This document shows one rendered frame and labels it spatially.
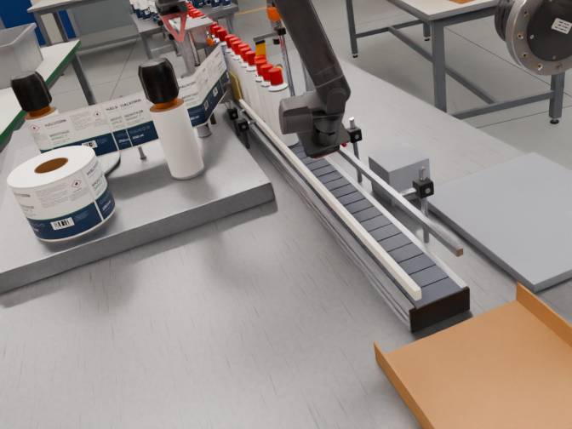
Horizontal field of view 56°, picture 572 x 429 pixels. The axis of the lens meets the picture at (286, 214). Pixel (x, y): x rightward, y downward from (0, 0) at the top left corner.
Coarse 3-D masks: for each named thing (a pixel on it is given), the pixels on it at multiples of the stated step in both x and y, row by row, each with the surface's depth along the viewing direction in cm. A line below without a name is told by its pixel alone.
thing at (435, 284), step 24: (312, 168) 131; (336, 192) 119; (360, 192) 117; (336, 216) 111; (360, 216) 110; (384, 216) 108; (360, 240) 103; (384, 240) 101; (408, 240) 100; (408, 264) 94; (432, 264) 93; (432, 288) 88; (456, 288) 87
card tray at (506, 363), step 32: (480, 320) 86; (512, 320) 85; (544, 320) 83; (416, 352) 83; (448, 352) 82; (480, 352) 81; (512, 352) 80; (544, 352) 79; (416, 384) 78; (448, 384) 77; (480, 384) 76; (512, 384) 75; (544, 384) 74; (416, 416) 74; (448, 416) 73; (480, 416) 72; (512, 416) 71; (544, 416) 70
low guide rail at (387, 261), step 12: (264, 132) 151; (276, 144) 142; (288, 156) 133; (300, 168) 125; (312, 180) 119; (324, 192) 113; (336, 204) 108; (348, 216) 104; (360, 228) 100; (372, 240) 96; (372, 252) 96; (384, 252) 93; (384, 264) 92; (396, 264) 89; (396, 276) 88; (408, 276) 86; (408, 288) 85
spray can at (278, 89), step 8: (272, 72) 134; (280, 72) 134; (272, 80) 135; (280, 80) 135; (272, 88) 136; (280, 88) 135; (288, 88) 137; (272, 96) 137; (280, 96) 136; (288, 96) 137; (272, 104) 138; (280, 136) 143; (288, 136) 142; (296, 136) 143; (288, 144) 143; (296, 144) 144
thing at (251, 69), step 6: (246, 54) 153; (252, 54) 152; (252, 60) 153; (252, 66) 154; (252, 72) 154; (252, 78) 155; (252, 84) 156; (252, 90) 157; (252, 96) 159; (258, 96) 158; (258, 102) 159; (258, 108) 160; (258, 114) 161; (264, 120) 161
